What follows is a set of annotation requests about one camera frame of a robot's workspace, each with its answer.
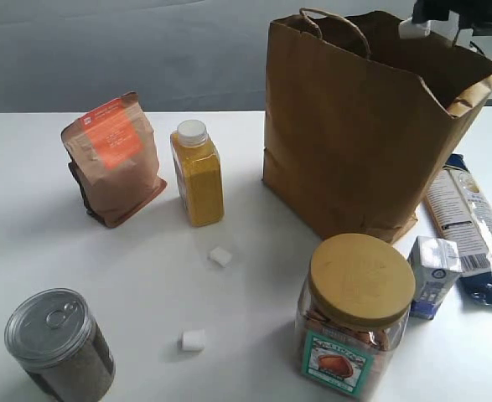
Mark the white marshmallow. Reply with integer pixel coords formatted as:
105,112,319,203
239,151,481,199
398,18,431,39

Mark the blue pasta package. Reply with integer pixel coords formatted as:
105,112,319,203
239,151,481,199
425,153,492,306

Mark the white marshmallow front table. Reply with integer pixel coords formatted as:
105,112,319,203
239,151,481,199
179,329,206,353

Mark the clear can metal lid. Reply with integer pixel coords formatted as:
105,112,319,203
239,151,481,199
4,288,116,401

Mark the large brown paper bag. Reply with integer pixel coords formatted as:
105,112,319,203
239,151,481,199
263,8,492,243

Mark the brown pouch orange label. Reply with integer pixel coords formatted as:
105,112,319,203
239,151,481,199
60,92,167,228

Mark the yellow juice bottle white cap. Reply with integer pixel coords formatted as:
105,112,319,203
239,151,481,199
170,120,225,227

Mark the small blue white carton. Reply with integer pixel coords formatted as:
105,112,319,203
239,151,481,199
407,236,462,320

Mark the clear jar yellow lid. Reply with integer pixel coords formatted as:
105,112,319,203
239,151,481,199
295,234,416,401

